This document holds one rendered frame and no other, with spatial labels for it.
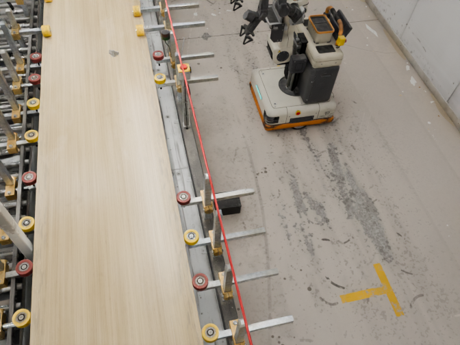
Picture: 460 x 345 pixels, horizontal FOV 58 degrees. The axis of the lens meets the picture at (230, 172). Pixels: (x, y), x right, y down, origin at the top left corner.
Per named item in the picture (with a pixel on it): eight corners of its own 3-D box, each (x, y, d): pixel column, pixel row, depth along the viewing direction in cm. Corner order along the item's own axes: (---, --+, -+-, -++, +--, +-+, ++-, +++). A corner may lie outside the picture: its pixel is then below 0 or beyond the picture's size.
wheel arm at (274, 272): (276, 270, 222) (277, 267, 218) (278, 276, 220) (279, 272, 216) (196, 287, 214) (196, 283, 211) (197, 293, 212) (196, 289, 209)
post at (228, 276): (227, 298, 228) (232, 262, 189) (228, 304, 226) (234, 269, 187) (221, 299, 227) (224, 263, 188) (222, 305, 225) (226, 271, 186)
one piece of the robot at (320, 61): (308, 72, 410) (328, -7, 343) (327, 111, 380) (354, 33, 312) (276, 75, 405) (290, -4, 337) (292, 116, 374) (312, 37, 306)
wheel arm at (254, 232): (263, 229, 236) (264, 226, 233) (265, 235, 234) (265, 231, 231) (187, 244, 229) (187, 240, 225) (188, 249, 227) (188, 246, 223)
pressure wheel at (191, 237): (185, 252, 224) (184, 243, 215) (183, 239, 229) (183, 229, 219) (199, 250, 225) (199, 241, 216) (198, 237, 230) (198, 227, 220)
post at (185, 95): (189, 123, 292) (187, 73, 255) (190, 128, 289) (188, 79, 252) (183, 124, 291) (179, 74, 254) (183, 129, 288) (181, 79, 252)
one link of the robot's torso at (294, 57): (292, 55, 363) (298, 31, 343) (302, 77, 347) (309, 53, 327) (263, 59, 359) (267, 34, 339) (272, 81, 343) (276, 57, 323)
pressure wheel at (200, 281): (198, 299, 210) (197, 291, 200) (189, 286, 213) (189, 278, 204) (211, 290, 212) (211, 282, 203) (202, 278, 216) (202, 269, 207)
